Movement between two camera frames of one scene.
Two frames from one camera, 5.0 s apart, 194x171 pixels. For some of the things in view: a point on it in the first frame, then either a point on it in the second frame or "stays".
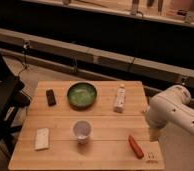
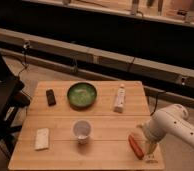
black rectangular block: x=51 y=99 stays
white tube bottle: x=120 y=104 stays
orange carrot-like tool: x=139 y=152 stays
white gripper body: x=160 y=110 to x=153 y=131
